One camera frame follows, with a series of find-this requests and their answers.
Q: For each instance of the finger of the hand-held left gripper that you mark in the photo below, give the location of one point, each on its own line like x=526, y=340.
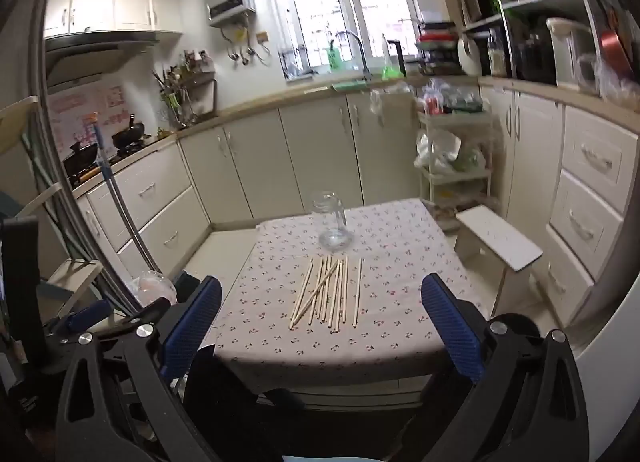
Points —
x=82, y=316

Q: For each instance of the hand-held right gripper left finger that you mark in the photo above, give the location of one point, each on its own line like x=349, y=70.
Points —
x=192, y=327

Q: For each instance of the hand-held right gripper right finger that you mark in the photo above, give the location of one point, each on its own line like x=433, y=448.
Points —
x=452, y=327

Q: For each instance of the group of wooden chopsticks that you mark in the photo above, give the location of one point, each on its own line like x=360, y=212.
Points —
x=334, y=292

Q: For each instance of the clear glass jar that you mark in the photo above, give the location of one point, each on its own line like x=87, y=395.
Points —
x=332, y=237

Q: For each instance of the clear pinkish plastic bag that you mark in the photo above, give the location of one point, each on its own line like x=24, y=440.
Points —
x=150, y=287

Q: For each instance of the floral tablecloth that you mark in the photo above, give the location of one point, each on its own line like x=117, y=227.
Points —
x=400, y=262

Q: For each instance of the white stool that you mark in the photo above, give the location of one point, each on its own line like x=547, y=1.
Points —
x=500, y=237

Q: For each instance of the cream drawer base cabinet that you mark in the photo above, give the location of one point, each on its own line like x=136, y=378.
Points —
x=145, y=192

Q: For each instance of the black wok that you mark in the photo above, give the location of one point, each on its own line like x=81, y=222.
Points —
x=77, y=155

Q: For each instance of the beige wooden chair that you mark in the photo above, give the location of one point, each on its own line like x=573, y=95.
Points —
x=17, y=121

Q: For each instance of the white plastic bag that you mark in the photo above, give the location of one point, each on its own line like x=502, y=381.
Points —
x=435, y=149

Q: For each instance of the black cooking pot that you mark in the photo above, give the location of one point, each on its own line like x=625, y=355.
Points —
x=127, y=135

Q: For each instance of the cream door and drawer cabinet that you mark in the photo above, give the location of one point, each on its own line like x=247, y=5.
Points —
x=590, y=192

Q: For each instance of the white rolling cart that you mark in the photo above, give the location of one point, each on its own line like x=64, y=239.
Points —
x=452, y=116

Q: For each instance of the cream door base cabinet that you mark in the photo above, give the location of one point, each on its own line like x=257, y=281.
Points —
x=310, y=151

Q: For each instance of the red packaged food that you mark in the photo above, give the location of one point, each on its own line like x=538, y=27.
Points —
x=432, y=104

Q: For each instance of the cutting board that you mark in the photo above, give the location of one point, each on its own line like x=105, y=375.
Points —
x=207, y=97

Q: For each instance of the metal utensil and spice rack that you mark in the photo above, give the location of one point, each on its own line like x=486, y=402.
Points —
x=185, y=91

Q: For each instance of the clear hanging plastic bag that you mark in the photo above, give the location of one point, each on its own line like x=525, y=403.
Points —
x=377, y=101

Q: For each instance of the range hood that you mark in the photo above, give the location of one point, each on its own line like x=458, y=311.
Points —
x=90, y=49

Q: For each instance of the green plastic item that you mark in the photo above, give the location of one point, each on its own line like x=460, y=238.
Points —
x=392, y=72

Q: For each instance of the green dish cloth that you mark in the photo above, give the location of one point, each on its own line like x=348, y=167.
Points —
x=350, y=86

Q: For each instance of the white jug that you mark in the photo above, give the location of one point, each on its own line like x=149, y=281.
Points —
x=467, y=55

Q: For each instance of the cooking oil bottle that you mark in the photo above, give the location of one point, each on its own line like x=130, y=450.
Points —
x=496, y=55

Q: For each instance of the black water tap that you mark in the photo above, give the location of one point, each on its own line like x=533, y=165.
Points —
x=396, y=56

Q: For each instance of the stack of pots and pans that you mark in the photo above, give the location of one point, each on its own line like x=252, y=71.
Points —
x=435, y=49

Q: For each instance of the dark kitchen appliance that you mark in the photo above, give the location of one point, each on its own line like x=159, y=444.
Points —
x=532, y=51

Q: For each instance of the curved metal faucet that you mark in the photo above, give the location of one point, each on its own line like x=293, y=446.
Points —
x=361, y=51

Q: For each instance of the green dish soap bottle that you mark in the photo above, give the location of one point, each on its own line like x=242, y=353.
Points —
x=334, y=57

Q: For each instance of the white thermo pot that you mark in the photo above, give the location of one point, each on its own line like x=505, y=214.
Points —
x=565, y=51

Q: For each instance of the red pan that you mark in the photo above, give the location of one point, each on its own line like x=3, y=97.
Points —
x=615, y=49

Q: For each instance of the black box appliance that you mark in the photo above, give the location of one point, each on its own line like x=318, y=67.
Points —
x=480, y=1

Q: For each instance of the white framed window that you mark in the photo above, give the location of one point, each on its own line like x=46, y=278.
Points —
x=310, y=6

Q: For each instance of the pink wall stickers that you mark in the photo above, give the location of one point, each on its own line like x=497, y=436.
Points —
x=85, y=111

